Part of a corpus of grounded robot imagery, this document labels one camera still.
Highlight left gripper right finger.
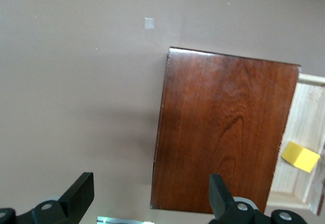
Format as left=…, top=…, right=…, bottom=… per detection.
left=208, top=174, right=272, bottom=224

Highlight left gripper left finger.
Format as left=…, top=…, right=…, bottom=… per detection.
left=15, top=172, right=94, bottom=224

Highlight yellow block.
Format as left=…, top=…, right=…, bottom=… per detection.
left=281, top=141, right=321, bottom=174

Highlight light wood drawer white handle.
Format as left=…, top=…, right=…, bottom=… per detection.
left=266, top=73, right=325, bottom=216

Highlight dark brown wooden cabinet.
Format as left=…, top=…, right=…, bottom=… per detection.
left=149, top=46, right=302, bottom=214

